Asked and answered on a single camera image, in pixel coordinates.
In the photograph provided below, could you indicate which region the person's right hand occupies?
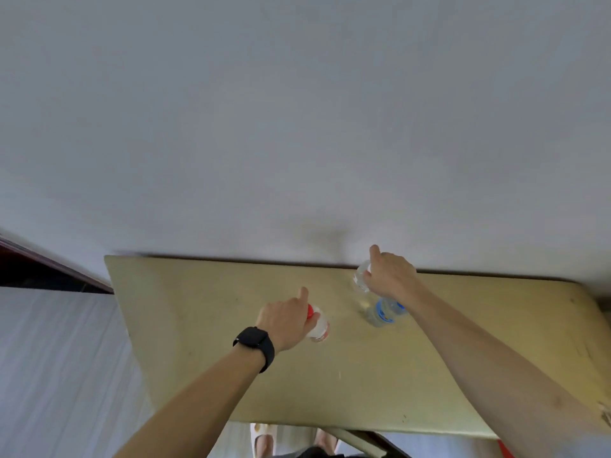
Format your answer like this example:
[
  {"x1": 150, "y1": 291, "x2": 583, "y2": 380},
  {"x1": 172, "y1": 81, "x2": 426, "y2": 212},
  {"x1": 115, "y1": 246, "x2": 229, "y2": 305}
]
[{"x1": 363, "y1": 244, "x2": 422, "y2": 307}]

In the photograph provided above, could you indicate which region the person's left hand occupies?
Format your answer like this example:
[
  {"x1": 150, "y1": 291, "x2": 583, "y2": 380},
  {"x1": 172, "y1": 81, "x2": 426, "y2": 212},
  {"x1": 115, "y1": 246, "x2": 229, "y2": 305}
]
[{"x1": 255, "y1": 287, "x2": 321, "y2": 354}]

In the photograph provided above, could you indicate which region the clear bottle with red cap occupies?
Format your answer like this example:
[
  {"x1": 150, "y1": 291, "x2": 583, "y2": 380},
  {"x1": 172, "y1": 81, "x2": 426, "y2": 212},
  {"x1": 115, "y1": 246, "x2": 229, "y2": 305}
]
[{"x1": 305, "y1": 304, "x2": 331, "y2": 343}]

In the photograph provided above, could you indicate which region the clear bottle with blue label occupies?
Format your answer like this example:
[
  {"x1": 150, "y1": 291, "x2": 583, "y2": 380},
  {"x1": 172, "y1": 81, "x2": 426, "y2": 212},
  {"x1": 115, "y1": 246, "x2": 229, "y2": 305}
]
[{"x1": 352, "y1": 260, "x2": 409, "y2": 329}]

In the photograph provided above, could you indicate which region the person's left forearm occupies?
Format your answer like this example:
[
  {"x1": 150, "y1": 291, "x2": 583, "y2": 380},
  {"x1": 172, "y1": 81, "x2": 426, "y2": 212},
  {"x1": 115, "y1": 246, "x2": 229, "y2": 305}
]
[{"x1": 113, "y1": 345, "x2": 267, "y2": 458}]

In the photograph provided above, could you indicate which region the person's right forearm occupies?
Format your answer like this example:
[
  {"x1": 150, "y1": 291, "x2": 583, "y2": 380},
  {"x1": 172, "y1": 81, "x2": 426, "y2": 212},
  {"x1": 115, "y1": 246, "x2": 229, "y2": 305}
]
[{"x1": 403, "y1": 285, "x2": 611, "y2": 458}]

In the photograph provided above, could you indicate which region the black smartwatch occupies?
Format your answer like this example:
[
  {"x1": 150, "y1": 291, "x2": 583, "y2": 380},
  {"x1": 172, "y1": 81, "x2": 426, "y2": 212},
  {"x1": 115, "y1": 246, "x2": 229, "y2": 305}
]
[{"x1": 232, "y1": 326, "x2": 276, "y2": 374}]

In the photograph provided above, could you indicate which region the person's right leg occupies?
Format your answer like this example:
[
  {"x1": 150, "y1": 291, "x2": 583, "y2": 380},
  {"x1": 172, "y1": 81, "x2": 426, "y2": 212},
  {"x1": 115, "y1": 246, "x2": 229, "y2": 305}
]
[{"x1": 313, "y1": 428, "x2": 339, "y2": 456}]

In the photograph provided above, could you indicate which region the person's leg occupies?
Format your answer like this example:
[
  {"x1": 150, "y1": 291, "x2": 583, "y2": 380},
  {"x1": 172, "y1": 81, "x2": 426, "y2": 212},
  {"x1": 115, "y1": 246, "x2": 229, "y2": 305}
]
[
  {"x1": 252, "y1": 423, "x2": 277, "y2": 458},
  {"x1": 313, "y1": 428, "x2": 339, "y2": 456}
]

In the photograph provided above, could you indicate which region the person's left leg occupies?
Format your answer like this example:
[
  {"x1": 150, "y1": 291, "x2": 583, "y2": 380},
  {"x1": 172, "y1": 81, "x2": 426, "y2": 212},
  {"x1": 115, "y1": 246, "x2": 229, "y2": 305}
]
[{"x1": 252, "y1": 423, "x2": 277, "y2": 458}]

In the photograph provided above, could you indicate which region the beige table leg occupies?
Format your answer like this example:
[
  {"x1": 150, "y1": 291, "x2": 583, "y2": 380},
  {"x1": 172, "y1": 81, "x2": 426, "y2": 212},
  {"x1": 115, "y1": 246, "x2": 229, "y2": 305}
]
[{"x1": 327, "y1": 427, "x2": 388, "y2": 458}]

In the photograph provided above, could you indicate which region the dark wooden baseboard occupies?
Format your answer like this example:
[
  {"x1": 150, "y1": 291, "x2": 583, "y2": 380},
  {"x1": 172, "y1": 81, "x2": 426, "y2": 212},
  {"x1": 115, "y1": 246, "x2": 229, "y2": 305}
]
[{"x1": 0, "y1": 233, "x2": 114, "y2": 295}]

